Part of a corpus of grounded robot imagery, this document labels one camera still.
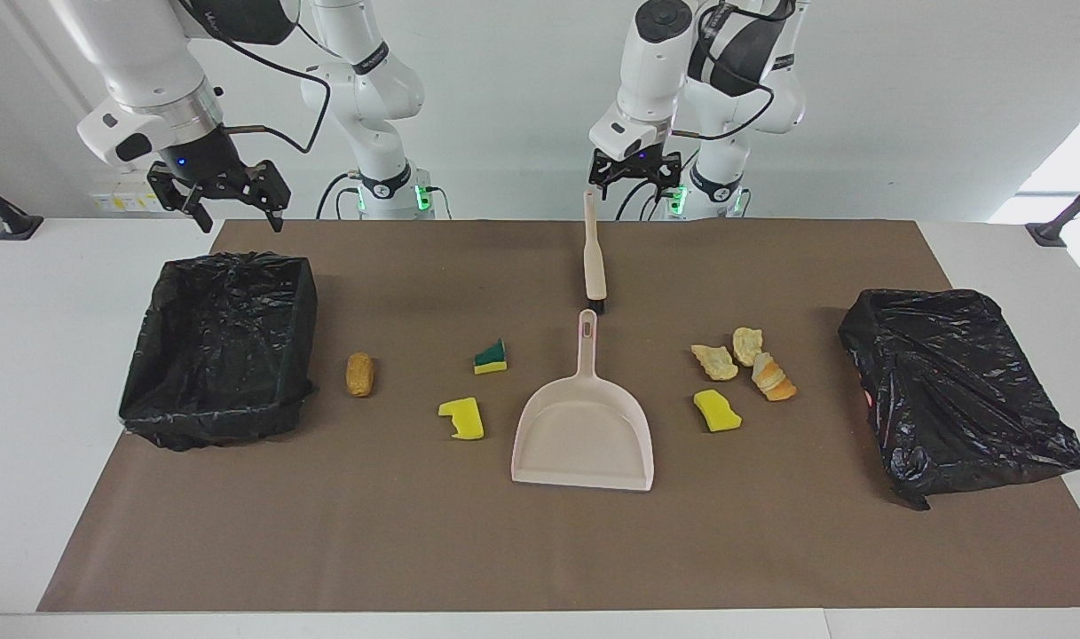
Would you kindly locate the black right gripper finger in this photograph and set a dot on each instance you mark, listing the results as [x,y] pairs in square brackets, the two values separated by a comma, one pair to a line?
[199,213]
[272,216]

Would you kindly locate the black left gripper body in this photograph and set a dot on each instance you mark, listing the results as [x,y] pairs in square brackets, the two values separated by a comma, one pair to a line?
[637,166]

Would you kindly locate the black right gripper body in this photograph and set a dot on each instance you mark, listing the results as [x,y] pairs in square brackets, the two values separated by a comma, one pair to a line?
[211,173]

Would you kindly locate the beige hand brush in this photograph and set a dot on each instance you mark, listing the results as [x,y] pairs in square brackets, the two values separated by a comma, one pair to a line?
[595,266]

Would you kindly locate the pale small bread piece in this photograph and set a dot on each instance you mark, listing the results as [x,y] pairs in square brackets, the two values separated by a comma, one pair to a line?
[747,346]

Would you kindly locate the brown fried croquette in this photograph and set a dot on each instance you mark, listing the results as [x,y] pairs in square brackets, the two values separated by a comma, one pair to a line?
[359,374]

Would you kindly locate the green and yellow sponge piece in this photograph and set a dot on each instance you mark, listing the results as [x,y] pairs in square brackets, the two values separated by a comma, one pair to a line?
[491,359]

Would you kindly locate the striped croissant piece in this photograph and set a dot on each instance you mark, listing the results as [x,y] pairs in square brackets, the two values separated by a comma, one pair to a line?
[773,377]

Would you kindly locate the yellow sponge block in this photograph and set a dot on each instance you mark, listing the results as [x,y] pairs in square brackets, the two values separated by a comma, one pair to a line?
[717,412]

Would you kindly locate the beige plastic dustpan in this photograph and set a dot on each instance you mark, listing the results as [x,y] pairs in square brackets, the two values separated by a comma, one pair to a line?
[584,435]

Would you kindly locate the notched yellow sponge piece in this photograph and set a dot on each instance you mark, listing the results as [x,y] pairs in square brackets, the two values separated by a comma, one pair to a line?
[464,422]

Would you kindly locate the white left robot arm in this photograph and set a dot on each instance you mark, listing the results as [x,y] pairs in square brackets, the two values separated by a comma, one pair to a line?
[655,71]

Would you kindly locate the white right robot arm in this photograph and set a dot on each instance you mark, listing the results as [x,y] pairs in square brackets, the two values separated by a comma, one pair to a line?
[140,53]

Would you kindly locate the open bin with black bag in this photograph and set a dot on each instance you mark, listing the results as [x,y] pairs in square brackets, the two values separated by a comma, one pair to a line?
[220,355]

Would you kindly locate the bin covered by black bag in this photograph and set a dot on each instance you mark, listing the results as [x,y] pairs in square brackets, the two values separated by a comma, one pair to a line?
[948,390]

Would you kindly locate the black clamp stand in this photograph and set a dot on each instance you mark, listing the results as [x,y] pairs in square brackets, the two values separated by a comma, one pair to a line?
[1050,232]
[16,226]

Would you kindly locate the brown paper table mat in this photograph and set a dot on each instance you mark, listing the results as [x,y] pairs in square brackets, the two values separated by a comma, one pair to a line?
[415,532]

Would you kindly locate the white wall socket box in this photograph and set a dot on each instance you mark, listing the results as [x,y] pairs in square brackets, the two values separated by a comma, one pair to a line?
[118,202]

